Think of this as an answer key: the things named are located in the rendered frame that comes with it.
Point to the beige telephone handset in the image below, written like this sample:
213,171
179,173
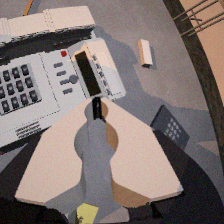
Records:
58,24

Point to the orange pencil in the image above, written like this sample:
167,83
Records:
27,7

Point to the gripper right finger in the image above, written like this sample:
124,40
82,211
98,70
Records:
148,168

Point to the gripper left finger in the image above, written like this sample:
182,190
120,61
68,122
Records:
47,172

